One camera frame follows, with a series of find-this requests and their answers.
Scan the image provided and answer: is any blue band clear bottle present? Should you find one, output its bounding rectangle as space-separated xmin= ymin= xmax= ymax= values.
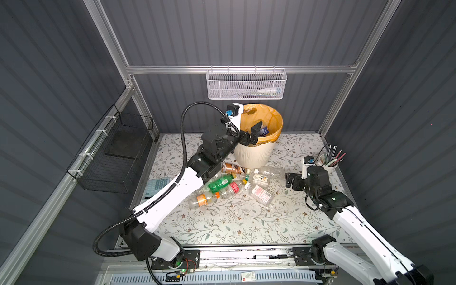
xmin=258 ymin=125 xmax=270 ymax=137

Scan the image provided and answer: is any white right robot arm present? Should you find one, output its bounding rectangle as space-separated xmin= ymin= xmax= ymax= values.
xmin=285 ymin=165 xmax=435 ymax=285

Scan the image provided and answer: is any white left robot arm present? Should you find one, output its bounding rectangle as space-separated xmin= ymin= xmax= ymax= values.
xmin=121 ymin=122 xmax=262 ymax=267

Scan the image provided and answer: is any white ribbed waste bin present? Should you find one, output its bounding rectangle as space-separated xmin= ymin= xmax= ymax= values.
xmin=234 ymin=142 xmax=277 ymax=169

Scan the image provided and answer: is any orange bin liner bag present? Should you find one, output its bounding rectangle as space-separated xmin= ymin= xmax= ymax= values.
xmin=240 ymin=104 xmax=284 ymax=146

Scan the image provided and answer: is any white cup pen holder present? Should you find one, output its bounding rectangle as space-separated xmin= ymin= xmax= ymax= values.
xmin=315 ymin=153 xmax=337 ymax=173

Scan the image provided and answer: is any brown label drink bottle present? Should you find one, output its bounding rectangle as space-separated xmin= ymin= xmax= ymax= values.
xmin=221 ymin=163 xmax=251 ymax=176

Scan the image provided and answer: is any large clear empty bottle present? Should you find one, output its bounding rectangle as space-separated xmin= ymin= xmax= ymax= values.
xmin=254 ymin=166 xmax=286 ymax=180

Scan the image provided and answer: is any green Sprite bottle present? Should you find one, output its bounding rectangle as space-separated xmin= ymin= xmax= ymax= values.
xmin=208 ymin=174 xmax=236 ymax=194

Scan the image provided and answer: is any pink label clear bottle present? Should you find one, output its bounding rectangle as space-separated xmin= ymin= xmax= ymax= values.
xmin=221 ymin=180 xmax=245 ymax=198

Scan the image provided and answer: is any red white label bottle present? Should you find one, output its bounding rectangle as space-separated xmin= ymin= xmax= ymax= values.
xmin=244 ymin=182 xmax=274 ymax=207

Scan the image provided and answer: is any cream label small bottle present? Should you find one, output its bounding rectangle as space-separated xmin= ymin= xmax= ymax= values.
xmin=250 ymin=173 xmax=270 ymax=188

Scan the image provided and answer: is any teal calculator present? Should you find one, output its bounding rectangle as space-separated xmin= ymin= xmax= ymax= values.
xmin=141 ymin=178 xmax=171 ymax=203

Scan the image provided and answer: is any black marker pen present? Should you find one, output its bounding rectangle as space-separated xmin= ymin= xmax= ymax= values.
xmin=254 ymin=254 xmax=288 ymax=260

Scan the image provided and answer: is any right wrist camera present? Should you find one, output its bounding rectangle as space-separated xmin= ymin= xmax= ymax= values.
xmin=301 ymin=156 xmax=315 ymax=179

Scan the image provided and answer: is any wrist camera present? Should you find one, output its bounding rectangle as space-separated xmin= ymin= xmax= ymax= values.
xmin=226 ymin=103 xmax=243 ymax=129
xmin=301 ymin=156 xmax=315 ymax=179

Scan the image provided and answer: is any black corrugated cable hose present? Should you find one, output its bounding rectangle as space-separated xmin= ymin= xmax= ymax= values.
xmin=92 ymin=101 xmax=229 ymax=257

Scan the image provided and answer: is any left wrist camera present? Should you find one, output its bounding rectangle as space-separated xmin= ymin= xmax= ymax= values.
xmin=226 ymin=103 xmax=243 ymax=129

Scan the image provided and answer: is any white wire wall basket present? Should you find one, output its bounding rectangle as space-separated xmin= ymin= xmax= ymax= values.
xmin=205 ymin=68 xmax=287 ymax=100

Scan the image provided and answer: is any black wire side basket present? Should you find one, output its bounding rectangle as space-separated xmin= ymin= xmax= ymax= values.
xmin=67 ymin=108 xmax=154 ymax=194

